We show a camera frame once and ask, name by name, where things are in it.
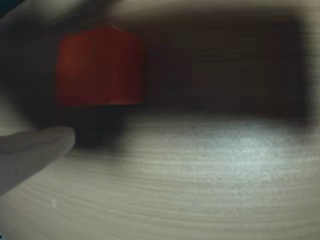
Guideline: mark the orange cube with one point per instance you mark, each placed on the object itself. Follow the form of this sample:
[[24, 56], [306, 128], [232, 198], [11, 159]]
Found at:
[[100, 67]]

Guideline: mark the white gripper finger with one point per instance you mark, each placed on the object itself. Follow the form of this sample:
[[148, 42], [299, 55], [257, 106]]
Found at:
[[27, 155], [50, 10]]

